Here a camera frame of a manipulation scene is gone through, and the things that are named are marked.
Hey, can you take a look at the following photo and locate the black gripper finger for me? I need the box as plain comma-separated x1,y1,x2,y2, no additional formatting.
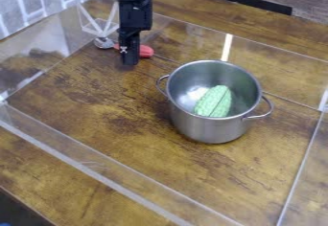
119,31,139,66

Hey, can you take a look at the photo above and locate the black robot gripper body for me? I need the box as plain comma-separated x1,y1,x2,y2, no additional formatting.
117,0,153,33

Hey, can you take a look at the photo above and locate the pink handled metal spoon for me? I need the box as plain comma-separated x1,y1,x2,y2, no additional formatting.
94,37,154,58

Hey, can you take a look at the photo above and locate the black strip on table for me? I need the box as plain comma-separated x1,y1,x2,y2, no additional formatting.
225,0,292,15

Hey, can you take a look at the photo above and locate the stainless steel pot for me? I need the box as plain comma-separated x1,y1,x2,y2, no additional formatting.
157,60,275,144

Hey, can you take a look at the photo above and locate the green bitter gourd toy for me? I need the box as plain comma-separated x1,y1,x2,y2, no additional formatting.
194,85,232,118

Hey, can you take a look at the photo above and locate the clear acrylic barrier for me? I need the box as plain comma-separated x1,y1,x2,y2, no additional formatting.
0,0,328,226

